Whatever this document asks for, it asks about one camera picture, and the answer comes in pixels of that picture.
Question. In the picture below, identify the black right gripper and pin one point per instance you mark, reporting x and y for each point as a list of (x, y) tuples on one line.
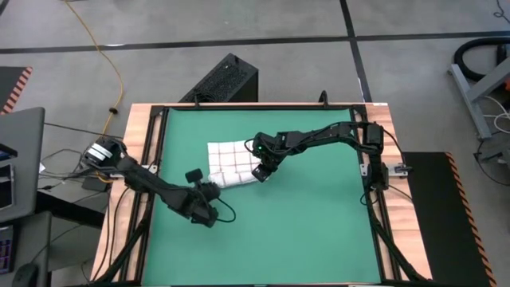
[(271, 147)]

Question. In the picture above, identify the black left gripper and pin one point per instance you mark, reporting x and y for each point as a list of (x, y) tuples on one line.
[(205, 209)]

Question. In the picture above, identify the white red-checked towel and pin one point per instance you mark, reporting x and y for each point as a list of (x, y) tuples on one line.
[(231, 163)]

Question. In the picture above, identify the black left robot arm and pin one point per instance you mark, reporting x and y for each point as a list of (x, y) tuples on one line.
[(151, 183)]

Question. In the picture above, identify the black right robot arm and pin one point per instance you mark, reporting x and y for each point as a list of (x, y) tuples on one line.
[(330, 133)]

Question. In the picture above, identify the black table clamp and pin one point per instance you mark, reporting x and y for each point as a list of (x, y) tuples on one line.
[(323, 99), (196, 100)]

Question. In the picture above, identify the black perforated computer tower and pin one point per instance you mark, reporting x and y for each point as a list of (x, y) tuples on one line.
[(227, 79)]

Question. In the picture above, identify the green table mat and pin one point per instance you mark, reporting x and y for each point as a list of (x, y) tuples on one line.
[(279, 247)]

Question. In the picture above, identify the black power brick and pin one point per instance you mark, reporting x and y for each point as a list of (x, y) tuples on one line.
[(95, 184)]

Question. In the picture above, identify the black mat orange striped edge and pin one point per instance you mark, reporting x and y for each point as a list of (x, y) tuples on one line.
[(442, 223), (10, 85)]

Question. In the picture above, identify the grey side desk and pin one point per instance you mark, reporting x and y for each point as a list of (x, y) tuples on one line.
[(34, 247)]

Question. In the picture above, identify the black computer mouse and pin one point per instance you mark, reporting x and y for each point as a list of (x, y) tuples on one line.
[(24, 276)]

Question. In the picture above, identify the small black device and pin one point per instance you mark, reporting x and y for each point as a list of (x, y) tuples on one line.
[(6, 151)]

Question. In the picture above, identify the keyboard with coloured keys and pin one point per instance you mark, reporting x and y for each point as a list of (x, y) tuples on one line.
[(6, 249)]

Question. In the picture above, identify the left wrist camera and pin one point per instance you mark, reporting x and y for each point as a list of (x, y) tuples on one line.
[(194, 175)]

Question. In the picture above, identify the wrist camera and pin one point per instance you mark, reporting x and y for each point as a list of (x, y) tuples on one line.
[(261, 174), (194, 175)]

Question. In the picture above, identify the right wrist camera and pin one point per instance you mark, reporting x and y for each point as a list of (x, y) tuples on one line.
[(261, 174)]

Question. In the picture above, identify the black metal table frame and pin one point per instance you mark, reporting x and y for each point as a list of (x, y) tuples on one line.
[(247, 107)]

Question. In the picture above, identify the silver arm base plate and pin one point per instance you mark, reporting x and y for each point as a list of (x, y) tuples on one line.
[(398, 169), (153, 170)]

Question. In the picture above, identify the grey metal frame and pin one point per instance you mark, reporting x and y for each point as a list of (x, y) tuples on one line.
[(470, 103)]

